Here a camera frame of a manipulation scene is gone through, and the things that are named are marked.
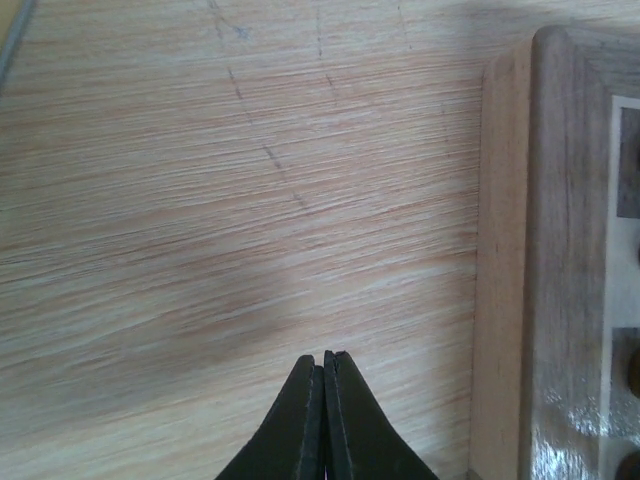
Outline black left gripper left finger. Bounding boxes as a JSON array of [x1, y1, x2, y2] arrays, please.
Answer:
[[218, 355, 324, 480]]

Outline wooden chess board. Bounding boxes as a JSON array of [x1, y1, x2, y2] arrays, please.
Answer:
[[469, 26, 639, 479]]

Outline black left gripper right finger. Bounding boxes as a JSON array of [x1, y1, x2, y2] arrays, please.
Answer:
[[324, 350, 436, 480]]

